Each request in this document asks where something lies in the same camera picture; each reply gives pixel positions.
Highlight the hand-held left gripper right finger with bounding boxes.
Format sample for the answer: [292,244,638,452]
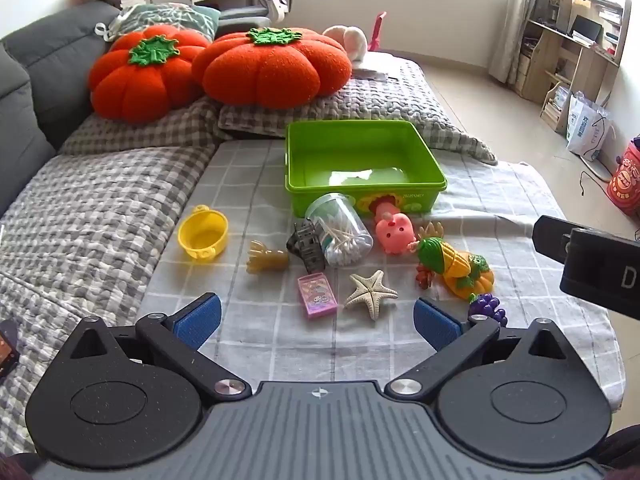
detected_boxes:
[385,297,576,404]

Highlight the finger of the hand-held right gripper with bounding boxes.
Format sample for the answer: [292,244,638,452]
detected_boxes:
[532,215,576,264]

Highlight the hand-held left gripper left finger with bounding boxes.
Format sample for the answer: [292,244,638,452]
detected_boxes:
[59,292,253,405]

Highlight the purple toy grapes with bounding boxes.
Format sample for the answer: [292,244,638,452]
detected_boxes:
[467,292,508,328]

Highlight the orange toy pumpkin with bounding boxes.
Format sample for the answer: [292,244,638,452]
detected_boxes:
[440,255,496,303]

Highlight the toy corn cob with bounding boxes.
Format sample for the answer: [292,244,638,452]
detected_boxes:
[417,237,473,278]

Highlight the beige starfish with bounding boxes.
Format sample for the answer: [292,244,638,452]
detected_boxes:
[344,270,399,321]

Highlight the pink card box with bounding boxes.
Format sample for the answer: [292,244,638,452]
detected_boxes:
[297,272,338,318]

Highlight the green plastic bin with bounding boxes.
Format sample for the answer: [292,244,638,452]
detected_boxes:
[284,120,448,217]

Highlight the yellow toy pot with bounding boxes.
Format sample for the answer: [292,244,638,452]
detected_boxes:
[177,205,230,261]

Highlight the red printed bag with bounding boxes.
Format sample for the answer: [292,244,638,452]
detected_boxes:
[606,135,640,218]

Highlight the pink pig toy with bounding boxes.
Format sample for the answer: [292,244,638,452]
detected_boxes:
[367,199,419,256]

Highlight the white shopping bag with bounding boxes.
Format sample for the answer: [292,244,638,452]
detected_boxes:
[565,91,613,161]

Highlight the clear cotton swab jar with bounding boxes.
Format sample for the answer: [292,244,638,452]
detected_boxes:
[305,192,375,267]

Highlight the wooden bookshelf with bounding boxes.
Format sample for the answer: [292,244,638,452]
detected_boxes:
[515,0,633,133]

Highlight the small dark box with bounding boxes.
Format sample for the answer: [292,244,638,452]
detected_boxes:
[0,320,21,378]

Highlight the beige curtain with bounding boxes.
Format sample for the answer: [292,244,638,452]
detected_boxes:
[487,0,553,86]

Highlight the orange pumpkin pillow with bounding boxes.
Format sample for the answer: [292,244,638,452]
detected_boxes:
[191,26,353,109]
[89,25,211,123]

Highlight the white folded cloth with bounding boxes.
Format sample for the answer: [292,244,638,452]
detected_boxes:
[350,55,396,81]

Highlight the pink plastic object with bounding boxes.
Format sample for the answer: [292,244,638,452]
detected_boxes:
[367,11,387,53]

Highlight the white plush toy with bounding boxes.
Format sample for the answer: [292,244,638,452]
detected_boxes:
[322,25,368,63]

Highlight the grey sofa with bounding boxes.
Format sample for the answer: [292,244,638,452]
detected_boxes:
[0,0,121,216]

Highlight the teal patterned pillow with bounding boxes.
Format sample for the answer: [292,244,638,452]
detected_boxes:
[107,2,221,42]

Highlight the black floor cable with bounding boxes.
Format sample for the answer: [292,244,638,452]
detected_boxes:
[579,160,613,198]

